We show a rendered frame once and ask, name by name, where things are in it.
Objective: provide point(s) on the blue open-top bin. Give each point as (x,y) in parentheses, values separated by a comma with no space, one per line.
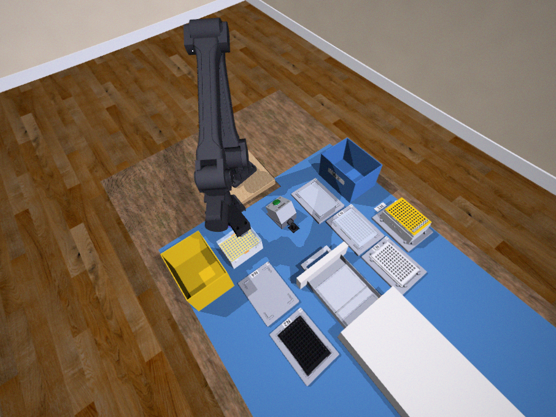
(349,169)

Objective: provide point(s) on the blue bench mat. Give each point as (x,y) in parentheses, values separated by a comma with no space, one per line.
(506,340)

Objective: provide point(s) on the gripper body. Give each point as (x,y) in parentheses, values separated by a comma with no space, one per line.
(242,207)

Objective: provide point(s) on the yellow open-top bin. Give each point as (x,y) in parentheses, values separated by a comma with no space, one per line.
(197,271)

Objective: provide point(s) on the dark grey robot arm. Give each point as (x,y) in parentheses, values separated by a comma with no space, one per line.
(217,168)

